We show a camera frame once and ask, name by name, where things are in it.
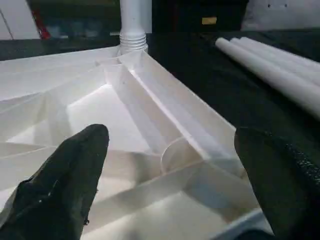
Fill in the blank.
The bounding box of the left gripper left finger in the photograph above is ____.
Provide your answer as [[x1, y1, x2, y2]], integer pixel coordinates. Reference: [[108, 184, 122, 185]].
[[0, 123, 110, 240]]

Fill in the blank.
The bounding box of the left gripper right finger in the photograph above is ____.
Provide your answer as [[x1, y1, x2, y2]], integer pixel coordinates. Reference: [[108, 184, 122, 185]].
[[233, 126, 320, 240]]

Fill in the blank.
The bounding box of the white plastic table top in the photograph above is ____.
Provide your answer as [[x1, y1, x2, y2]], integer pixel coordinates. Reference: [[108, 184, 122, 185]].
[[0, 46, 273, 240]]

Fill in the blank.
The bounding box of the white cabinet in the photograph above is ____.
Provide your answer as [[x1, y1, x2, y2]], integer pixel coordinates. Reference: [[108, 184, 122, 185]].
[[0, 0, 121, 41]]

